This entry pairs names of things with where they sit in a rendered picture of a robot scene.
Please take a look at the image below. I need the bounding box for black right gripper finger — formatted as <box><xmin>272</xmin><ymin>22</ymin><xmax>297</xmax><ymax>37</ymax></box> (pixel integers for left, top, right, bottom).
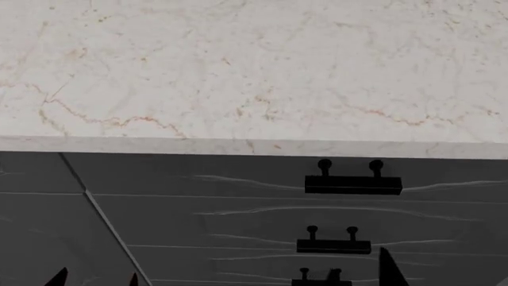
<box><xmin>379</xmin><ymin>245</ymin><xmax>410</xmax><ymax>286</ymax></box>

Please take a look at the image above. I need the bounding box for dark grey cabinet side unit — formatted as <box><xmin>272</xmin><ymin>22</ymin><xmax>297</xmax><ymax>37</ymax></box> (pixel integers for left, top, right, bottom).
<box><xmin>0</xmin><ymin>150</ymin><xmax>154</xmax><ymax>286</ymax></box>

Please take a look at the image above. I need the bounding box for black bar drawer handle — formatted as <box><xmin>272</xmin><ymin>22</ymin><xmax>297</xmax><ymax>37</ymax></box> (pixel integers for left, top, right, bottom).
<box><xmin>304</xmin><ymin>158</ymin><xmax>403</xmax><ymax>196</ymax></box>
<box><xmin>296</xmin><ymin>225</ymin><xmax>372</xmax><ymax>255</ymax></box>
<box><xmin>291</xmin><ymin>267</ymin><xmax>353</xmax><ymax>286</ymax></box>

